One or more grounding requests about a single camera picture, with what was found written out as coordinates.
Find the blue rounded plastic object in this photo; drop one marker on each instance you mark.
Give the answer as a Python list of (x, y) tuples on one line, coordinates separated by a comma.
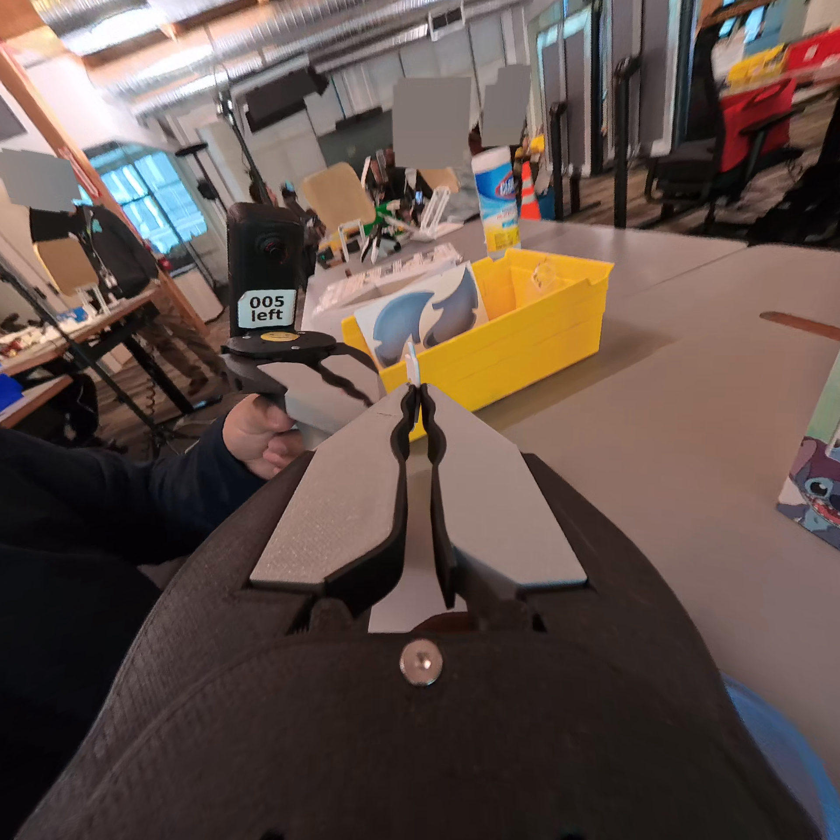
[(787, 754)]

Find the brown wooden strip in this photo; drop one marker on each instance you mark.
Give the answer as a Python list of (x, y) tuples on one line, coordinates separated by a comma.
[(800, 325)]

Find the black hanging monitor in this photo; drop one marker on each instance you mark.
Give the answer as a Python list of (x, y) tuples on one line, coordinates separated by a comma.
[(282, 98)]

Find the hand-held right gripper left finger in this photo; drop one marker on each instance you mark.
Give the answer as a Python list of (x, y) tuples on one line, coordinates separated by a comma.
[(334, 499)]

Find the clear plastic bag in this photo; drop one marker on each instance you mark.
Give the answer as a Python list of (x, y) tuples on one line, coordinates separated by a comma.
[(544, 275)]

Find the white sheet with blue shapes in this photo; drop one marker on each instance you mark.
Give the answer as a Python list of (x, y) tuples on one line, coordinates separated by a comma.
[(420, 315)]

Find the red wall sign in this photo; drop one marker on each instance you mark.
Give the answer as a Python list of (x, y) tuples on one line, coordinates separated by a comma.
[(79, 174)]

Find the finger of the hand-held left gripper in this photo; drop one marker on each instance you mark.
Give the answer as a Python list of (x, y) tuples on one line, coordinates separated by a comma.
[(351, 374), (295, 387)]

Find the Stitch cartoon sticker sheet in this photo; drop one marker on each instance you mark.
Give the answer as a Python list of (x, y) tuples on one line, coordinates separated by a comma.
[(814, 485)]

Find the yellow plastic bin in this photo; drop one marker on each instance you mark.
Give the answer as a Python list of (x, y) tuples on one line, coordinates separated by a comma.
[(512, 354)]

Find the person's left hand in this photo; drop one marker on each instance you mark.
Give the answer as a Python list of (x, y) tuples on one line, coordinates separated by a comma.
[(256, 433)]

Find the blue plastic bin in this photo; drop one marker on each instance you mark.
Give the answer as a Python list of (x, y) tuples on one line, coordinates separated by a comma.
[(10, 394)]

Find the grey partition panel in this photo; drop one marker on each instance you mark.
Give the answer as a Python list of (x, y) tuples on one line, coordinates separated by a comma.
[(649, 79)]

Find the large window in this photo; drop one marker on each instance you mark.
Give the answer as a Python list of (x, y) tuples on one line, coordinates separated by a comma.
[(151, 197)]

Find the brown cardboard sheet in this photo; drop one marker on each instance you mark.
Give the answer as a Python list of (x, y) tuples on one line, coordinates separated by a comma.
[(65, 266)]

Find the orange traffic cone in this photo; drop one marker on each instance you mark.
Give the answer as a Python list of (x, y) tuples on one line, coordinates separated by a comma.
[(529, 197)]

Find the row of yellow bins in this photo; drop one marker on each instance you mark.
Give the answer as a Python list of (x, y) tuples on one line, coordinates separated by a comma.
[(754, 69)]

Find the black office chair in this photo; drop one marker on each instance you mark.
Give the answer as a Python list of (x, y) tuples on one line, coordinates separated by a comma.
[(689, 164)]

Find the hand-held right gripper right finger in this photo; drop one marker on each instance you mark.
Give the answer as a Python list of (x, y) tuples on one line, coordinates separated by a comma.
[(499, 505)]

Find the black tripod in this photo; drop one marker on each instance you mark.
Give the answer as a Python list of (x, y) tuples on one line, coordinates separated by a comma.
[(98, 367)]

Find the wooden side table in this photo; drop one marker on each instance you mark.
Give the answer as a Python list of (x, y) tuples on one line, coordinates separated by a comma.
[(79, 331)]

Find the person's left forearm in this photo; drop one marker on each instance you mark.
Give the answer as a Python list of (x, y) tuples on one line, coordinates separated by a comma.
[(131, 499)]

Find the white wipes canister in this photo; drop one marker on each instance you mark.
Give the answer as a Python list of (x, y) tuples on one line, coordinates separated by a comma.
[(497, 197)]

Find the white plastic stand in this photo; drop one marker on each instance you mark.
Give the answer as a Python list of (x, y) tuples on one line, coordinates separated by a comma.
[(433, 210)]

